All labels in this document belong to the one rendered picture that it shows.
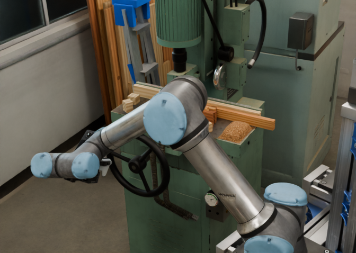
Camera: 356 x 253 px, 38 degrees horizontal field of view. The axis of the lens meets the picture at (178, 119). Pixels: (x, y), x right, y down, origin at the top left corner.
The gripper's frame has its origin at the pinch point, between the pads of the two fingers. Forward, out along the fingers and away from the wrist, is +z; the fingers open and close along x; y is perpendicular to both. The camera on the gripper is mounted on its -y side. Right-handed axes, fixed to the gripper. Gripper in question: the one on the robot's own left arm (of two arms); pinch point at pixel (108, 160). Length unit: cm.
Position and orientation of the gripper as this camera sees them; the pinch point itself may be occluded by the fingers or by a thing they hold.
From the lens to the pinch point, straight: 185.9
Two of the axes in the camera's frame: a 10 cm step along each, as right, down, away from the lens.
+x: 8.6, 2.3, -4.6
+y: -2.4, 9.7, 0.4
